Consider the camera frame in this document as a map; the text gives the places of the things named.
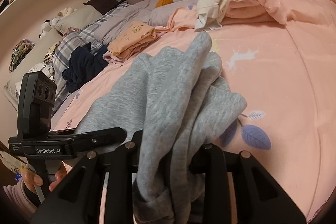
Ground grey New York sweatshirt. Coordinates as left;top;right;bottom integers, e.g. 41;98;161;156
76;32;247;223

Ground orange folded small clothes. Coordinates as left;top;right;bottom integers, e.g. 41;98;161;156
102;20;157;64

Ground person's left hand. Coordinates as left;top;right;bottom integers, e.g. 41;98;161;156
20;161;68;195

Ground white printed garment on pillow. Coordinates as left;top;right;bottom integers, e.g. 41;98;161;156
14;56;57;93

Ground dark navy crumpled garment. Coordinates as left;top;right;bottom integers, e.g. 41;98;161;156
62;43;108;93

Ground plaid blue grey pillow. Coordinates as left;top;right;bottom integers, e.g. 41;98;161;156
3;2;131;113

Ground small plush toys on headboard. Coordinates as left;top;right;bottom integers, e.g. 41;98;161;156
39;7;77;39

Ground beige headboard cushion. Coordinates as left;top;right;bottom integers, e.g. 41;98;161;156
3;6;103;111

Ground pink floral duvet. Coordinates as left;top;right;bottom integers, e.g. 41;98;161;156
51;0;336;222

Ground dark brown cloth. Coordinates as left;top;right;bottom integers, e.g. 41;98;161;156
84;0;126;15

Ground lilac grey bed sheet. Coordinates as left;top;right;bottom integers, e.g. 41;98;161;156
93;0;329;46

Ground pink fleece folded garment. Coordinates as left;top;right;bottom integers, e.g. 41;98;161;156
222;0;287;25

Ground colourful woven wall ornament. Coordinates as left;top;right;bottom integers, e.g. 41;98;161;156
9;39;35;73

